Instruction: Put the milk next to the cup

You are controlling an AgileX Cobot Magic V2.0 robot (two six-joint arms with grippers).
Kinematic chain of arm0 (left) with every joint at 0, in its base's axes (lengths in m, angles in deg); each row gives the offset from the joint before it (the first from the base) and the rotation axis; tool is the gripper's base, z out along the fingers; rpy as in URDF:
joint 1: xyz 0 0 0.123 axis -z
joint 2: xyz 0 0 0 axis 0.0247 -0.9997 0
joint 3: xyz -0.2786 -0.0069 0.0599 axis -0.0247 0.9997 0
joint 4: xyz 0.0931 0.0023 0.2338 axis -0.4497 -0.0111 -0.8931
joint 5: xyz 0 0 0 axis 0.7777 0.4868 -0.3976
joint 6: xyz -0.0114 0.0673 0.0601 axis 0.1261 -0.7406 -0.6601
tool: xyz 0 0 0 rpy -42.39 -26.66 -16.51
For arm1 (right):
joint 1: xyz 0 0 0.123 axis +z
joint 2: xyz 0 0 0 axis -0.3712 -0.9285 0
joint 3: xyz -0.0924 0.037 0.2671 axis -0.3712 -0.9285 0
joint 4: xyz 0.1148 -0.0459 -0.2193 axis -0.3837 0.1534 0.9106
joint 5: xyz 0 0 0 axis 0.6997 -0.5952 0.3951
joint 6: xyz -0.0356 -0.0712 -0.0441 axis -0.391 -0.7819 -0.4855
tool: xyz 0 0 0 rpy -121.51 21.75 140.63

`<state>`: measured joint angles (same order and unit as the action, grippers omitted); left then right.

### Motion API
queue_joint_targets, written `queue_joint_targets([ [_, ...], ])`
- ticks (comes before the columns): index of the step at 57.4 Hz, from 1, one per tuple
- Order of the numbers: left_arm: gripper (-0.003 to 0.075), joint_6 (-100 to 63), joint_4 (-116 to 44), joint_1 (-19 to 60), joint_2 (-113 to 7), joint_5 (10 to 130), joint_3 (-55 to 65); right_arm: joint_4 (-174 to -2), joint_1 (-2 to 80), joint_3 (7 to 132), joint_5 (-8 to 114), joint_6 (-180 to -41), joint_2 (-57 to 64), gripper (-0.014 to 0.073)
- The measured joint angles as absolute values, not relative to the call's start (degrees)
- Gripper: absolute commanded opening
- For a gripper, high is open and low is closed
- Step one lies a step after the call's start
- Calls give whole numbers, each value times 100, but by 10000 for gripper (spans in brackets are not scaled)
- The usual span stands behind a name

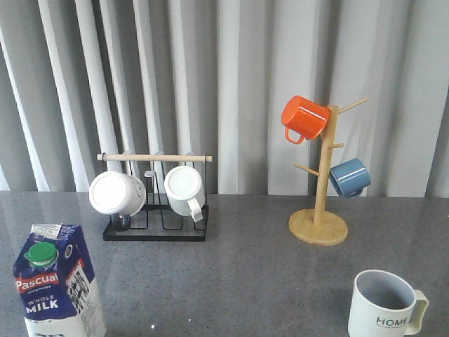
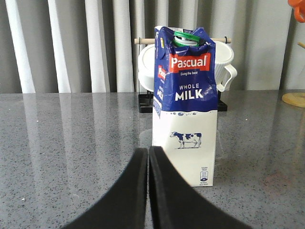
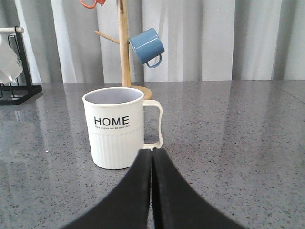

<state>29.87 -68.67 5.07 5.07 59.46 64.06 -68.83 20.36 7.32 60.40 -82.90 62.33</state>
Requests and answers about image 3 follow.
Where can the white ribbed mug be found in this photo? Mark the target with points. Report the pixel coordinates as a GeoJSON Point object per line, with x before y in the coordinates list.
{"type": "Point", "coordinates": [10, 63]}

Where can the blue enamel mug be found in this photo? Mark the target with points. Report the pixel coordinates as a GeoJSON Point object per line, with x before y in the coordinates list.
{"type": "Point", "coordinates": [147, 46]}

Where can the wooden mug tree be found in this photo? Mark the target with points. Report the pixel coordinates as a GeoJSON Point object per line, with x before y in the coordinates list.
{"type": "Point", "coordinates": [123, 42]}

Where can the orange enamel mug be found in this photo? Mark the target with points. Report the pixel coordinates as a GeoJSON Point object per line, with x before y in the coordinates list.
{"type": "Point", "coordinates": [91, 4]}

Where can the grey white curtain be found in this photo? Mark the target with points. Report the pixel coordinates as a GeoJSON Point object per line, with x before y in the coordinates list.
{"type": "Point", "coordinates": [204, 40]}

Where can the white HOME mug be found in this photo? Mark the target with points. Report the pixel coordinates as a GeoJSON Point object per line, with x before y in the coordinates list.
{"type": "Point", "coordinates": [115, 122]}

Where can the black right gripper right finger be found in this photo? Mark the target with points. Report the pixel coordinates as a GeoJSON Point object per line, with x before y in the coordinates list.
{"type": "Point", "coordinates": [176, 205]}

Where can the black wire mug rack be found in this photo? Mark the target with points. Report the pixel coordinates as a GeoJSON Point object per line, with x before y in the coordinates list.
{"type": "Point", "coordinates": [21, 89]}

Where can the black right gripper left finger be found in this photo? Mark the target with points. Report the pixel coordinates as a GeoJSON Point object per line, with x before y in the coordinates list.
{"type": "Point", "coordinates": [127, 205]}

